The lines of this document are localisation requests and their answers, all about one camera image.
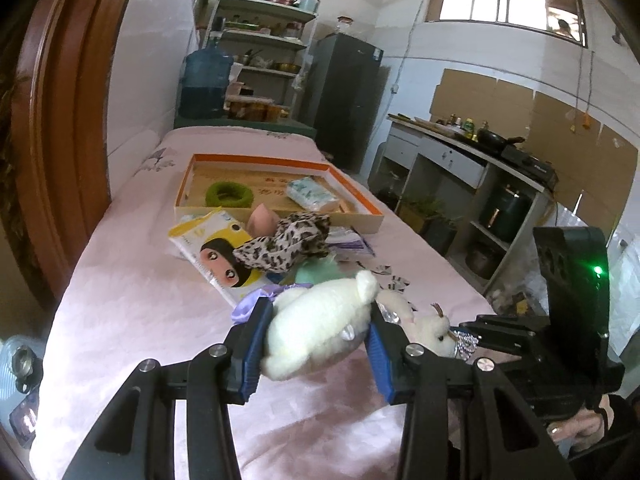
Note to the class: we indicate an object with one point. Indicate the brown wooden door frame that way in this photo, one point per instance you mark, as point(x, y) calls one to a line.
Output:
point(60, 135)

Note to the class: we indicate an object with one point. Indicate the cardboard wall panels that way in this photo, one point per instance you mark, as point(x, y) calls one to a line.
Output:
point(560, 120)

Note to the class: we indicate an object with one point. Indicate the dark green cooking pot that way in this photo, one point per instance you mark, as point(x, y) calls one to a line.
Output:
point(505, 210)

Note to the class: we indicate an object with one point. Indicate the row of condiment bottles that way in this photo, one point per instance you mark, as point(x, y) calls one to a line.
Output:
point(467, 125)

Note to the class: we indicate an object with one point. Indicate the pink makeup sponge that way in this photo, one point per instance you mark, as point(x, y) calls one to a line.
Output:
point(261, 221)

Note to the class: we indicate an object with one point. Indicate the purple white packet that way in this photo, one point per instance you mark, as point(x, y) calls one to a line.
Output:
point(352, 244)

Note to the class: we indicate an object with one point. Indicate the person's right hand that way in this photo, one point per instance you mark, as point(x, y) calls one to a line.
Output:
point(575, 427)

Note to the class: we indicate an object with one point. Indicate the dark grey refrigerator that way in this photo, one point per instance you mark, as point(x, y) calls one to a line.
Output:
point(342, 100)

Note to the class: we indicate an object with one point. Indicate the metal pot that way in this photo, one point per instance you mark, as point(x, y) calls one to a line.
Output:
point(484, 262)

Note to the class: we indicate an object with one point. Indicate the glass jar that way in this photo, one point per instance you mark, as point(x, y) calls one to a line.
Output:
point(345, 25)

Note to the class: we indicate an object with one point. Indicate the grey kitchen counter cabinet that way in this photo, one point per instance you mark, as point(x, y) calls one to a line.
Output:
point(450, 160)

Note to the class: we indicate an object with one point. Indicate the black gas stove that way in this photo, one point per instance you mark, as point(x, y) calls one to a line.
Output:
point(530, 165)

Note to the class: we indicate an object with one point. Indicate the black wok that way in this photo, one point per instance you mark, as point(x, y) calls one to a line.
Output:
point(492, 137)

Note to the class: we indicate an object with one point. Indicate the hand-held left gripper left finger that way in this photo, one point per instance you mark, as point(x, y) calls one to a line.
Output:
point(252, 350)

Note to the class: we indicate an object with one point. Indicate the wooden cutting board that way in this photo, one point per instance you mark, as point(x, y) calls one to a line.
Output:
point(435, 125)

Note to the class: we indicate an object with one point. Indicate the potted green plants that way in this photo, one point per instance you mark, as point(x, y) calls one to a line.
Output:
point(430, 220)

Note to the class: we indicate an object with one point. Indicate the green fuzzy scrunchie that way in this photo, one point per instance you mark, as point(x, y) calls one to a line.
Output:
point(227, 193)

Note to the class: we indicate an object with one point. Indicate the teal white tissue packet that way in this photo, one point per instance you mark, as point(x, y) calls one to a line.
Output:
point(312, 192)

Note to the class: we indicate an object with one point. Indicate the leopard print scrunchie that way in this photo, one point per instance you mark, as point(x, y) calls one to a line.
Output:
point(287, 242)

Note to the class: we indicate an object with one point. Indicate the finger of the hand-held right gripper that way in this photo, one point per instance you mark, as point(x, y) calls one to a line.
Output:
point(500, 345)
point(515, 323)

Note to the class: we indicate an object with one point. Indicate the white plush bear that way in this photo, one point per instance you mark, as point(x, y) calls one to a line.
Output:
point(315, 325)

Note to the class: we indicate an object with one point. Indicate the orange rimmed cardboard box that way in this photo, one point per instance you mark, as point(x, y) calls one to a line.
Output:
point(200, 180)

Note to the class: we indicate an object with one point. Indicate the grey metal shelf rack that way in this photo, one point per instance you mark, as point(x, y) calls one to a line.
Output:
point(270, 42)

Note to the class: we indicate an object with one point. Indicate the blue water jug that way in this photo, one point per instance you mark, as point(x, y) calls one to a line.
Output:
point(205, 80)

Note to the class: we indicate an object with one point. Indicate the purple satin bow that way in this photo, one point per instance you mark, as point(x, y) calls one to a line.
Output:
point(250, 305)

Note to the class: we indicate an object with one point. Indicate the green table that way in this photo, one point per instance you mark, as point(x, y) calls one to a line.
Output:
point(295, 127)

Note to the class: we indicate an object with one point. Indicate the yellow cartoon face tissue packet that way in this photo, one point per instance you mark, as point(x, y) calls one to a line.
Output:
point(215, 262)

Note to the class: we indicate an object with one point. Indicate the teal enamel pot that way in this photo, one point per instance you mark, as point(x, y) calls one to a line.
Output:
point(309, 4)

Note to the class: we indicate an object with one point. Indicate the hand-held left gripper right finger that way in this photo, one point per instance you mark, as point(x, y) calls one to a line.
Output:
point(377, 360)

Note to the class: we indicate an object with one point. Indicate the tray of amber jars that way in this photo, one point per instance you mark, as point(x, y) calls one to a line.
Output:
point(257, 109)

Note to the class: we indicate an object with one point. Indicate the mint green soft sponge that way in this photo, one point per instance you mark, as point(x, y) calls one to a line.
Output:
point(315, 272)

